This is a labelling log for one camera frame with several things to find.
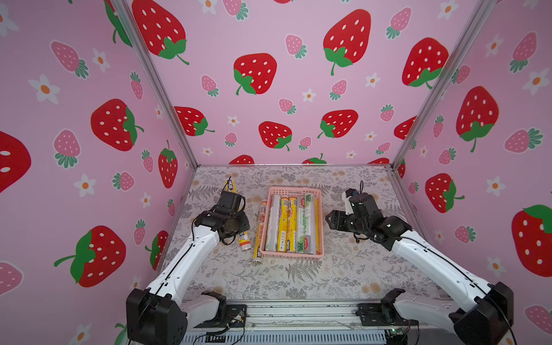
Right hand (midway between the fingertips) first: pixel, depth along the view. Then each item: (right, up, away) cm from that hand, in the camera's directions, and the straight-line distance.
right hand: (339, 214), depth 80 cm
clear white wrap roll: (-26, -8, +13) cm, 30 cm away
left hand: (-35, -4, +2) cm, 36 cm away
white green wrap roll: (-10, -5, +10) cm, 15 cm away
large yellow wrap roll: (-43, +11, +6) cm, 45 cm away
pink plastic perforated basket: (-26, +8, +24) cm, 36 cm away
